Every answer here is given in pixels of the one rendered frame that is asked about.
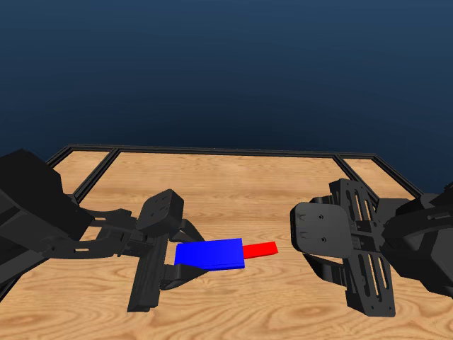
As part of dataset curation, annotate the blue hollow socket block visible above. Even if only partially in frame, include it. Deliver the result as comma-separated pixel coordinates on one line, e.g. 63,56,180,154
174,237,246,271

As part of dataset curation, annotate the thin red peg bar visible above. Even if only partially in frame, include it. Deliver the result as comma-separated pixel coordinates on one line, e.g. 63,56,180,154
242,242,279,260

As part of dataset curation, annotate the black table frame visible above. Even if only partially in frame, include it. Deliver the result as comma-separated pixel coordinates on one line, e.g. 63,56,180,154
0,144,426,302

